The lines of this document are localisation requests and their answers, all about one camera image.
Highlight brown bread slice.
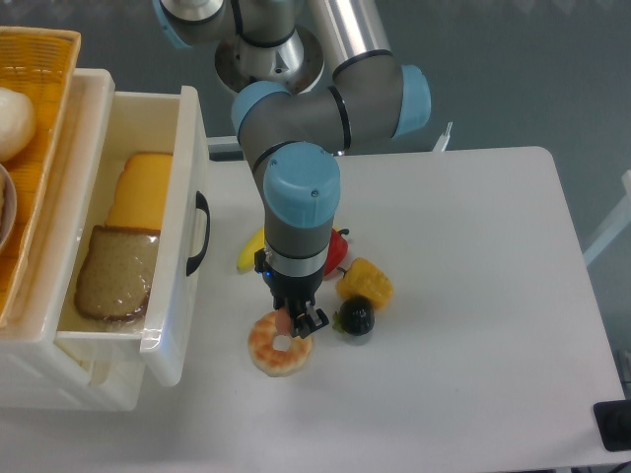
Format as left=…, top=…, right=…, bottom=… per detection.
left=74, top=226, right=160, bottom=322

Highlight red bell pepper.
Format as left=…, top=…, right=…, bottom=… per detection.
left=323, top=228, right=350, bottom=276

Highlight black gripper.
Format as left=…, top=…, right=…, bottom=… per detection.
left=254, top=248, right=329, bottom=338

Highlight black device at edge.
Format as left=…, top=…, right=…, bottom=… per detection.
left=593, top=399, right=631, bottom=452

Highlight white frame at right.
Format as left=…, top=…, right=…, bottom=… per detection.
left=583, top=170, right=630, bottom=267

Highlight grey bowl edge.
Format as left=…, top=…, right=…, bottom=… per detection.
left=1, top=166, right=18, bottom=251

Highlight yellow wicker basket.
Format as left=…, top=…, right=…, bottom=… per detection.
left=1, top=26, right=81, bottom=327

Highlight yellow cheese slices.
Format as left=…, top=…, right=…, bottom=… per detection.
left=105, top=153, right=173, bottom=232

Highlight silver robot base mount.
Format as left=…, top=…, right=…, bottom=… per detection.
left=215, top=26, right=324, bottom=95

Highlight black drawer handle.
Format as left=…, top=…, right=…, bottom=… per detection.
left=185, top=190, right=211, bottom=277

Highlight white steamed bun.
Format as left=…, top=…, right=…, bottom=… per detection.
left=0, top=88, right=36, bottom=163

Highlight yellow bell pepper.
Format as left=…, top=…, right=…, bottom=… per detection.
left=335, top=257, right=393, bottom=309

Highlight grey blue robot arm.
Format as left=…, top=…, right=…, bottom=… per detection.
left=154, top=1, right=432, bottom=338

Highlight upper white open drawer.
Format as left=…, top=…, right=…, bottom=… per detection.
left=56, top=86, right=211, bottom=386

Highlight small pink egg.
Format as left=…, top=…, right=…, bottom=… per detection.
left=274, top=307, right=292, bottom=337

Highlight yellow banana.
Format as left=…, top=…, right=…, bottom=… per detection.
left=237, top=227, right=265, bottom=274

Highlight toasted ring donut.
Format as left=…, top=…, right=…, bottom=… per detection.
left=247, top=309, right=315, bottom=378

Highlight white table frame bracket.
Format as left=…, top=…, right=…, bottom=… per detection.
left=433, top=121, right=454, bottom=153

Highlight dark purple mangosteen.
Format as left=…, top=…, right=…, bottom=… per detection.
left=333, top=296, right=375, bottom=337

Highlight white plastic drawer cabinet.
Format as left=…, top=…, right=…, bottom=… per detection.
left=0, top=67, right=148, bottom=413

